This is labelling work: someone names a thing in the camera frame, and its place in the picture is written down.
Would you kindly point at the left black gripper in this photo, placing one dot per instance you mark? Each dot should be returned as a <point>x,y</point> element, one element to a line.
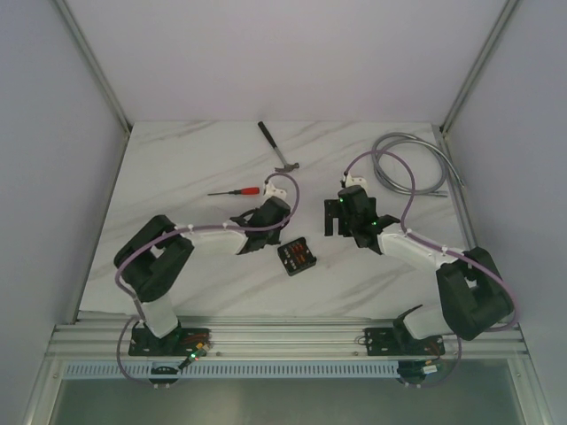
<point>255,227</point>

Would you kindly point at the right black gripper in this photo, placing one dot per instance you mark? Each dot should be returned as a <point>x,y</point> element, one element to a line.
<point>333,209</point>

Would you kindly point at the black fuse box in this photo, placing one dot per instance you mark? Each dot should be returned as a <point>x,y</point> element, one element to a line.
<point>296,257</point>

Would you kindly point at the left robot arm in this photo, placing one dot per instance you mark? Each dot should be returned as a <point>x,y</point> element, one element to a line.
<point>150,262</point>

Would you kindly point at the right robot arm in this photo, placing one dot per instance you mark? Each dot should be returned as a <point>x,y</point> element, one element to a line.
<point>472,296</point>

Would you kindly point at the red handled screwdriver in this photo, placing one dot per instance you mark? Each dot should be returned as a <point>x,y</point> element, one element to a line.
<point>249,191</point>

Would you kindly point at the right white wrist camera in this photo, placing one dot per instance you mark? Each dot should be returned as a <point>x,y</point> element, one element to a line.
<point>348,181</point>

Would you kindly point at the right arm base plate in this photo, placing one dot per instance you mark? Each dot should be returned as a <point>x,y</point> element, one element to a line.
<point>397,342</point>

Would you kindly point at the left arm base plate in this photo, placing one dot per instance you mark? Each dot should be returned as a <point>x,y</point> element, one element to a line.
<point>180,342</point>

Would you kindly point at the aluminium front rail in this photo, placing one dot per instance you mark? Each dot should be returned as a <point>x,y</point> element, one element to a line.
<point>95,336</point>

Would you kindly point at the slotted grey cable duct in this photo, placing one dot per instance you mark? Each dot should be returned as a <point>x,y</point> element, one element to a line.
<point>285,369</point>

